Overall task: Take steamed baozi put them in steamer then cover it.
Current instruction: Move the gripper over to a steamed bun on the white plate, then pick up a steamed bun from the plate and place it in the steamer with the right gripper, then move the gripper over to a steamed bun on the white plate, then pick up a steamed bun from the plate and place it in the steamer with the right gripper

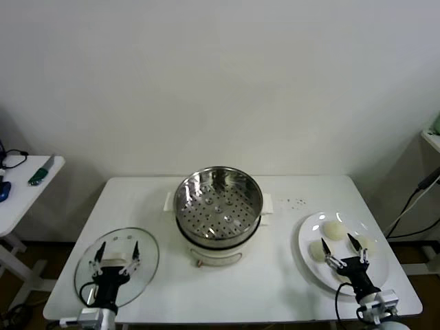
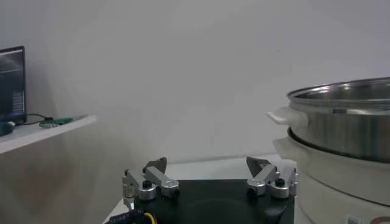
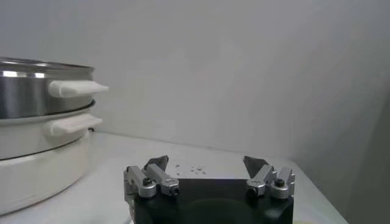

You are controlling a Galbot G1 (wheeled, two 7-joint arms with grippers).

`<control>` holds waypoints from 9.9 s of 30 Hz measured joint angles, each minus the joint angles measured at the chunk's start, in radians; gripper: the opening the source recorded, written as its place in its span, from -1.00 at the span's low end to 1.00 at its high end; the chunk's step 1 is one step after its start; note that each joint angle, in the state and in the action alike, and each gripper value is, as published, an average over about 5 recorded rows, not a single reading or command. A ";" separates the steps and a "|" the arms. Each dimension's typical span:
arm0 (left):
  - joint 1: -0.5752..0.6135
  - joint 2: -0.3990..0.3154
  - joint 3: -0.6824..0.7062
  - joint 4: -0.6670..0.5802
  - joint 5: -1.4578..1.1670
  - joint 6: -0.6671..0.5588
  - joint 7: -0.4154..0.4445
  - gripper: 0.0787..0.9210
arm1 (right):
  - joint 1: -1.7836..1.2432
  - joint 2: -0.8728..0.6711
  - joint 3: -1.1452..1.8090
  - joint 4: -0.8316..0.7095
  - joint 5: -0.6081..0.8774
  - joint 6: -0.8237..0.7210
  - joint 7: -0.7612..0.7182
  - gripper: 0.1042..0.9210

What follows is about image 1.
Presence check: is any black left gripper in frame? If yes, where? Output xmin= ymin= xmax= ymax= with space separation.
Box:
xmin=89 ymin=240 xmax=142 ymax=309

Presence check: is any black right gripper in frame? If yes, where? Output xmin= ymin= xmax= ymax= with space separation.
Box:
xmin=321 ymin=232 xmax=381 ymax=304

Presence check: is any glass pot lid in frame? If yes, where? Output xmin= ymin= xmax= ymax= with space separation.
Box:
xmin=74 ymin=226 xmax=161 ymax=308

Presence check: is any stainless steel steamer basket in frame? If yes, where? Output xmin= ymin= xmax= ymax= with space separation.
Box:
xmin=164 ymin=166 xmax=276 ymax=250

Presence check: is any white round plate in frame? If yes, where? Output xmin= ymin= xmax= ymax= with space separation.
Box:
xmin=297 ymin=211 xmax=391 ymax=297

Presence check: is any white electric cooking pot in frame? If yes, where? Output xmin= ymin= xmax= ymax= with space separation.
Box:
xmin=175 ymin=212 xmax=270 ymax=269

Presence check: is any white side table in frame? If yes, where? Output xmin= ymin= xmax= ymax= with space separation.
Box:
xmin=0 ymin=155 xmax=66 ymax=310

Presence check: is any white shelf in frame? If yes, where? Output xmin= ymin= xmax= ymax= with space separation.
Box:
xmin=421 ymin=129 xmax=440 ymax=154

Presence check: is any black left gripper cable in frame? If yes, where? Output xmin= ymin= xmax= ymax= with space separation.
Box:
xmin=79 ymin=281 xmax=101 ymax=307

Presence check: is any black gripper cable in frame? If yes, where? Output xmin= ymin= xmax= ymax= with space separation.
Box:
xmin=79 ymin=281 xmax=101 ymax=307
xmin=334 ymin=281 xmax=366 ymax=330

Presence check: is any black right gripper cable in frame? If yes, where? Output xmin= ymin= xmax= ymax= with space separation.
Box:
xmin=334 ymin=281 xmax=366 ymax=330

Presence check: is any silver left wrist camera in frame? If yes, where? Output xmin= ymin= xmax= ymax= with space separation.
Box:
xmin=58 ymin=307 xmax=104 ymax=327

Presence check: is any black power cable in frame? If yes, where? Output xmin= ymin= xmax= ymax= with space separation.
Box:
xmin=384 ymin=170 xmax=440 ymax=240

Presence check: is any green handled knife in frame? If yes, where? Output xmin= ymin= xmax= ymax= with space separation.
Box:
xmin=27 ymin=153 xmax=56 ymax=187

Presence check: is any thin black cable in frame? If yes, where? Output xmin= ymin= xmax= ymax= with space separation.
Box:
xmin=0 ymin=148 xmax=29 ymax=171

